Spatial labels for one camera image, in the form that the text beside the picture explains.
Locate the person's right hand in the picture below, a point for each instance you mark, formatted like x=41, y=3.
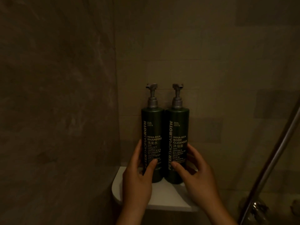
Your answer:
x=199, y=182

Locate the person's left hand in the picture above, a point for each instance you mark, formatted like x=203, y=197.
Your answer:
x=136, y=185

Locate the person's right thumb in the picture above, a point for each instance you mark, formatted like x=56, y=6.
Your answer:
x=180, y=168

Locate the person's left thumb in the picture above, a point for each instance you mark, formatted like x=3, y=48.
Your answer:
x=151, y=166

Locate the dark green pump bottle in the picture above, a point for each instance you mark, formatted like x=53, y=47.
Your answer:
x=153, y=128
x=177, y=128

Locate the person's left forearm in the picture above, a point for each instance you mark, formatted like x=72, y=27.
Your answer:
x=131, y=216

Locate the person's right forearm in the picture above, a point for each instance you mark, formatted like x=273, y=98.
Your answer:
x=220, y=214

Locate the white corner shelf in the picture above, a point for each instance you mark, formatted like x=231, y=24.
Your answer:
x=164, y=194

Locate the chrome shower faucet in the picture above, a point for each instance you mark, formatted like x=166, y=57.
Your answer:
x=257, y=208

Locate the metal shower rail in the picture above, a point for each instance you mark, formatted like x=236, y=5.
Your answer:
x=269, y=161

